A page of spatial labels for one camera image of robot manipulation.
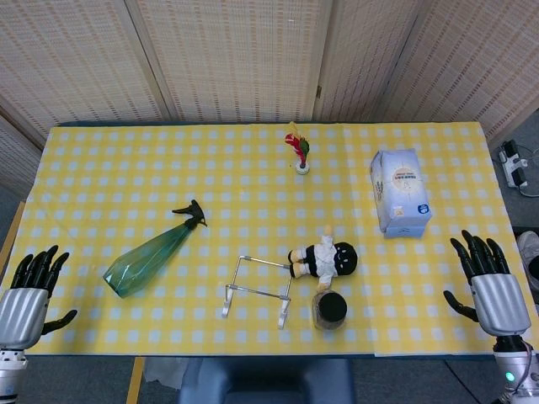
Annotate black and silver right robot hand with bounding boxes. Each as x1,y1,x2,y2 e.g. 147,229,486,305
443,230,531,337

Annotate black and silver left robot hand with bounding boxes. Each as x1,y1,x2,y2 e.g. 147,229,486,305
0,245,79,351

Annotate green spray bottle black trigger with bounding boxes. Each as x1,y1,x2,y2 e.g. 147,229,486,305
103,199,209,300

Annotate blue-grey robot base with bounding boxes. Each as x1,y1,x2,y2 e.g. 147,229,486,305
179,357,357,404

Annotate white shoe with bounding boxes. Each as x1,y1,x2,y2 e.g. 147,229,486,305
516,230,539,291

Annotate wooden table leg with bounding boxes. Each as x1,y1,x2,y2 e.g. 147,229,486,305
125,356,147,404

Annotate white power strip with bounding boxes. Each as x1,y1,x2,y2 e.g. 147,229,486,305
499,141,531,189

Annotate white tissue paper package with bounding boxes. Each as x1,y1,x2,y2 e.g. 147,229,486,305
370,149,434,240

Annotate glass jar with black lid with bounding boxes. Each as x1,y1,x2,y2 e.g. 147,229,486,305
311,290,349,332

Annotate black and white plush doll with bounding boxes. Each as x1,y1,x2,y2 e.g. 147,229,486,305
287,225,359,291

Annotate red green feather shuttlecock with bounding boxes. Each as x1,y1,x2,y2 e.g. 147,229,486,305
284,120,311,176

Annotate yellow white checkered tablecloth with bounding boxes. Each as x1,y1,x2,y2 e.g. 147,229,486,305
0,121,538,359

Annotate beige woven folding screen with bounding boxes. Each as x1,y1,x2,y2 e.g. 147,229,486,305
0,0,539,199

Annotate metal wire stand white feet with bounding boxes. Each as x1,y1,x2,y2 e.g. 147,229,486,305
221,255,293,330

